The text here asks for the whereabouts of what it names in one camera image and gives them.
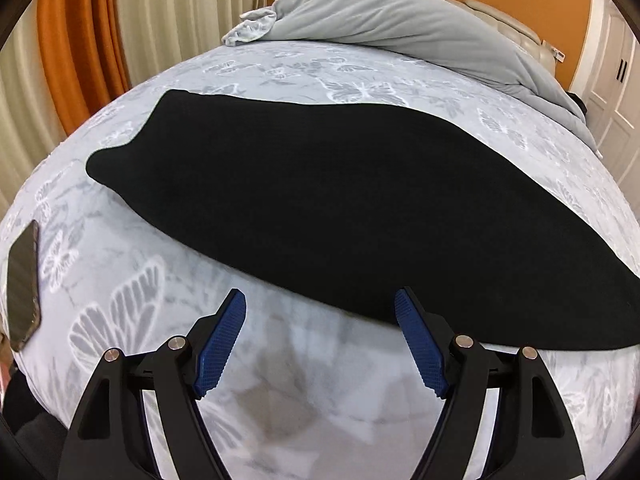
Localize black pants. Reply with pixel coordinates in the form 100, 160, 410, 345
86, 90, 639, 350

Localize dark smartphone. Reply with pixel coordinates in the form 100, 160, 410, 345
6, 220, 41, 352

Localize butterfly print bed sheet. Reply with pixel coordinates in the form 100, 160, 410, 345
1, 41, 639, 479

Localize white wardrobe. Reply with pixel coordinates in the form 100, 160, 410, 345
570, 0, 639, 194

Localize orange curtain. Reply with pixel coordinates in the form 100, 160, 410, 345
37, 0, 131, 134

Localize cream curtain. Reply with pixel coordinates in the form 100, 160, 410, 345
1, 0, 264, 209

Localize grey duvet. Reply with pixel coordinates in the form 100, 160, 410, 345
222, 0, 597, 150

